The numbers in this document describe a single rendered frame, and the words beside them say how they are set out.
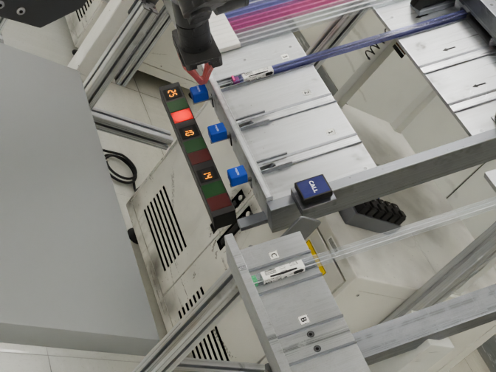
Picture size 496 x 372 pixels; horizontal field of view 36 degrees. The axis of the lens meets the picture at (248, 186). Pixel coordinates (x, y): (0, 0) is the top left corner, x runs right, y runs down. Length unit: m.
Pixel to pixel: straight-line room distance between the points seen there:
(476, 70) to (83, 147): 0.73
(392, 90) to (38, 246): 2.90
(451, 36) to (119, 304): 0.85
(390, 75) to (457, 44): 2.29
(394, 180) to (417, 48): 0.33
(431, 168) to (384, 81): 2.52
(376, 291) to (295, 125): 0.42
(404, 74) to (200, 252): 2.12
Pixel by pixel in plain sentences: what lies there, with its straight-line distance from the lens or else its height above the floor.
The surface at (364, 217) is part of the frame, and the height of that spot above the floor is 0.65.
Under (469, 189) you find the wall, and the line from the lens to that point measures 3.37.
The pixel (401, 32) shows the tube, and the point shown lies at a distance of 1.53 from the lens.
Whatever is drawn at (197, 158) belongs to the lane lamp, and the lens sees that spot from 1.33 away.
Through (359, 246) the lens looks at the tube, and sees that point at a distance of 1.06.
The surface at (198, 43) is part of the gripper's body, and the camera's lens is 1.33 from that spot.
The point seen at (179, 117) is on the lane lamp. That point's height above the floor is 0.66.
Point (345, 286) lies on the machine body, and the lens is 1.51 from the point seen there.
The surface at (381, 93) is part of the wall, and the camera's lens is 3.81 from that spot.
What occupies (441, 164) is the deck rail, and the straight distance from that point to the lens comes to 1.32.
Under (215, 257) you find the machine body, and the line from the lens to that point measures 1.81.
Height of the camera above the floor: 1.28
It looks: 27 degrees down
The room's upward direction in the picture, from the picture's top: 41 degrees clockwise
